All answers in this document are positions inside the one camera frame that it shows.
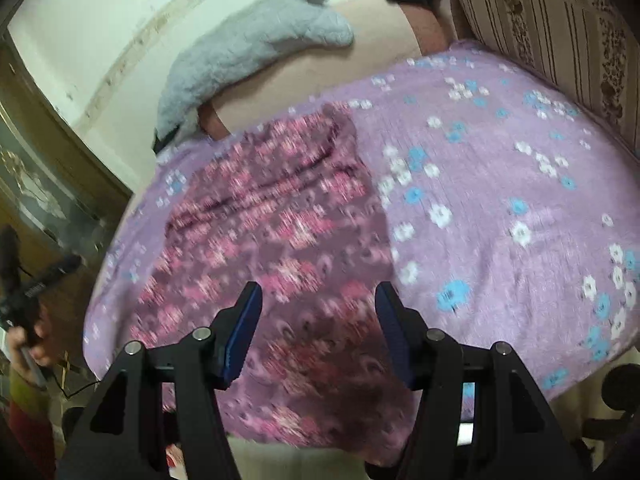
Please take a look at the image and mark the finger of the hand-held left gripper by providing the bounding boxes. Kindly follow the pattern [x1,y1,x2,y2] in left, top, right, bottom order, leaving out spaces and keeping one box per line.
[22,254,83,298]
[0,226,22,288]

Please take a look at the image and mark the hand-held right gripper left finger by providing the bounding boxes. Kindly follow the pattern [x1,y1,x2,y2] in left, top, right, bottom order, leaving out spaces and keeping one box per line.
[57,282,264,480]

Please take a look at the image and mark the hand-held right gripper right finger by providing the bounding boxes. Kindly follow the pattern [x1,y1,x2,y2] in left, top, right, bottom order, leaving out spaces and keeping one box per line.
[374,281,592,480]

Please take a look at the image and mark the maroon pink floral garment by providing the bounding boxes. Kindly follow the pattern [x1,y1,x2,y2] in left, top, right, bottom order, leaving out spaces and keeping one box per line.
[127,102,426,450]

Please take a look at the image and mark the person's left hand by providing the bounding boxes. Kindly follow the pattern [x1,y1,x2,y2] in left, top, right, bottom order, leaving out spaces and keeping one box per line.
[6,305,55,368]

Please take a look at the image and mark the brown wooden cabinet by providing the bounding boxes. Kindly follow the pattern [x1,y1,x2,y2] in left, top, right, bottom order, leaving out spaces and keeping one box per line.
[0,25,135,378]

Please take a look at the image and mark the purple floral blanket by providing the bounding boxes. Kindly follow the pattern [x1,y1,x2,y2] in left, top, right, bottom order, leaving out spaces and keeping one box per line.
[82,40,640,451]

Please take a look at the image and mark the beige bed sheet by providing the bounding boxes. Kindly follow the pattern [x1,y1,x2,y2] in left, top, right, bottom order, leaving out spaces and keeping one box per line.
[200,0,451,138]

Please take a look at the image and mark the grey fluffy blanket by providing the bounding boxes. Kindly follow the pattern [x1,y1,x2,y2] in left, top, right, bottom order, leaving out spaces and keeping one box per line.
[152,0,357,155]

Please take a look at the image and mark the striped floral cushion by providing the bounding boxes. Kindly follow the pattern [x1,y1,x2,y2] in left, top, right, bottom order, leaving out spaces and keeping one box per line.
[447,0,640,153]

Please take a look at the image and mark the black cable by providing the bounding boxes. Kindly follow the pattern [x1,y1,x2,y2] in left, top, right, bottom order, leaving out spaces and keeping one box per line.
[50,379,108,400]

